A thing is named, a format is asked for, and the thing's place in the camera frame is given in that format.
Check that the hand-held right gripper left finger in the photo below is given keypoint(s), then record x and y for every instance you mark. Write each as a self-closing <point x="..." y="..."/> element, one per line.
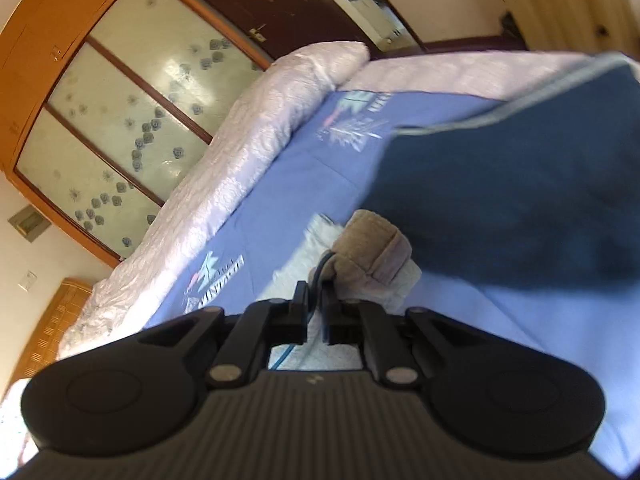
<point x="300" y="315"/>

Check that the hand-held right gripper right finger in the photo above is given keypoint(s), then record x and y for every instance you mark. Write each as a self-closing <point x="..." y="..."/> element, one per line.
<point x="328" y="315"/>

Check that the blue printed bed sheet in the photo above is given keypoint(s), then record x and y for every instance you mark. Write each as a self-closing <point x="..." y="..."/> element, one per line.
<point x="300" y="175"/>

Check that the pale pink quilt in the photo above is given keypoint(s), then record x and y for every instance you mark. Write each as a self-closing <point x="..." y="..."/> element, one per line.
<point x="240" y="125"/>

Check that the dark navy cloth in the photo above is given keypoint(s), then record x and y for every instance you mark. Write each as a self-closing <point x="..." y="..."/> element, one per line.
<point x="500" y="185"/>

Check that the wooden headboard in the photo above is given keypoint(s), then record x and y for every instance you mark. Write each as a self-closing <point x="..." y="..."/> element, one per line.
<point x="52" y="322"/>

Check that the dark brown door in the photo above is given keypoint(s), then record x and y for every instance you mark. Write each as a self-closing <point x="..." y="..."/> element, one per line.
<point x="300" y="7"/>

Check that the wooden wardrobe with glass doors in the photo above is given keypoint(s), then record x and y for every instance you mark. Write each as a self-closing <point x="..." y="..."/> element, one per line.
<point x="30" y="60"/>

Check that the white wall switch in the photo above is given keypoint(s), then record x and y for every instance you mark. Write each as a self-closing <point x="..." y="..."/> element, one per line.
<point x="27" y="280"/>

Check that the grey wall panel box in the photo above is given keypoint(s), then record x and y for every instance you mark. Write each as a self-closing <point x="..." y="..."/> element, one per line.
<point x="28" y="223"/>

